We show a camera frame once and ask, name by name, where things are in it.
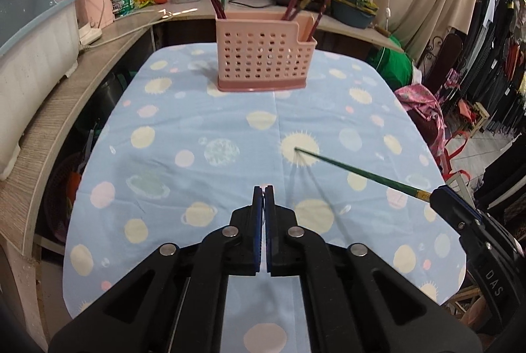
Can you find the pink patterned cloth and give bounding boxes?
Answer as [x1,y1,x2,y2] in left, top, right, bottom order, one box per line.
[394,84,448,169]

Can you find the pink perforated utensil basket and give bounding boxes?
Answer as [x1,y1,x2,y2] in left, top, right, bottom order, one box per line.
[215,11,318,93]

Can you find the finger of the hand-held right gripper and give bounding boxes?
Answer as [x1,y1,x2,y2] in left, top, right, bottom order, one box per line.
[429,189,520,255]
[438,184,516,243]

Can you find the hanging clothes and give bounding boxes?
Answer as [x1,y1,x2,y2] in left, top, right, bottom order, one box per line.
[464,0,526,140]

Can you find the blue basin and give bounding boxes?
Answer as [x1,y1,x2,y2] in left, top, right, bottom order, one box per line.
[331,0,376,29]

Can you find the blue planet print tablecloth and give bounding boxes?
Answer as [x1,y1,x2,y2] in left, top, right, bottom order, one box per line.
[61,43,469,353]

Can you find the white plastic storage bin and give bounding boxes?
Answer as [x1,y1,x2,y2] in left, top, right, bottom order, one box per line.
[0,0,81,181]

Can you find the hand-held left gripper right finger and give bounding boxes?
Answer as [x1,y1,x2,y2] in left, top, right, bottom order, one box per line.
[265,184,481,353]

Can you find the white kettle cable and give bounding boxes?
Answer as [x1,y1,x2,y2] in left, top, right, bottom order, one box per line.
[80,14,173,47]

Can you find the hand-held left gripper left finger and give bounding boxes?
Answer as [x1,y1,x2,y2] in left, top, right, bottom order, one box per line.
[48,185,266,353]

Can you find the green cloth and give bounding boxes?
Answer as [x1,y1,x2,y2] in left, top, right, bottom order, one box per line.
[366,35,414,91]

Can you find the dark metal chair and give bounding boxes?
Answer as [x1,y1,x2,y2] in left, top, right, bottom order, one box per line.
[423,35,465,95]

